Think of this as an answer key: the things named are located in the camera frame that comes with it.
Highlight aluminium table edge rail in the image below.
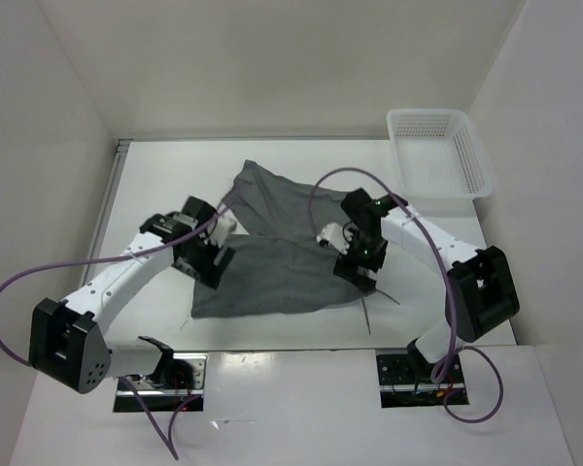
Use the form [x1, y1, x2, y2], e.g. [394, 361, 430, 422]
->
[88, 139, 132, 258]

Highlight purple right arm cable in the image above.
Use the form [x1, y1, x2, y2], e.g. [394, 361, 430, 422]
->
[308, 167, 507, 423]

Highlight grey cotton shorts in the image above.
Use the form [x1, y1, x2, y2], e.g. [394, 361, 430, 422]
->
[190, 160, 366, 319]

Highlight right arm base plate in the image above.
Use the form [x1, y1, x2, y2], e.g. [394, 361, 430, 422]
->
[375, 351, 469, 409]

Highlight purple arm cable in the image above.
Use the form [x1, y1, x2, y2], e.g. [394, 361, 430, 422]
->
[0, 182, 254, 460]
[308, 167, 507, 423]

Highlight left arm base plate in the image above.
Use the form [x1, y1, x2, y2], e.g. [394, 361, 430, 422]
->
[126, 352, 208, 413]

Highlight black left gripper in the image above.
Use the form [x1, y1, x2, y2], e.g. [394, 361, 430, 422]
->
[172, 232, 234, 287]

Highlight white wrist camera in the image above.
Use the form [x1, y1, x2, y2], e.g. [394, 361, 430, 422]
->
[316, 222, 350, 253]
[207, 216, 237, 248]

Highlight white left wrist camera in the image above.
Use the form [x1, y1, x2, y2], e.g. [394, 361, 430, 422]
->
[207, 216, 237, 248]

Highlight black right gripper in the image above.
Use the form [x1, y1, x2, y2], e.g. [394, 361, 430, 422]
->
[333, 225, 389, 293]

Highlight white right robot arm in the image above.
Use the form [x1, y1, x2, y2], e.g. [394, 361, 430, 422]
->
[316, 188, 520, 382]

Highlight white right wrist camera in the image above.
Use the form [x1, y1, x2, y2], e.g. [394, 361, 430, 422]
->
[316, 222, 350, 253]

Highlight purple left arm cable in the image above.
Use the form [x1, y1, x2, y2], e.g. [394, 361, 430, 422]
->
[0, 182, 254, 460]

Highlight white plastic laundry basket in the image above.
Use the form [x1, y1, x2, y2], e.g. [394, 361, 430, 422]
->
[386, 109, 494, 200]

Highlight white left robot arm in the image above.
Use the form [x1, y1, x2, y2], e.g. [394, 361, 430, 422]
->
[28, 196, 237, 394]

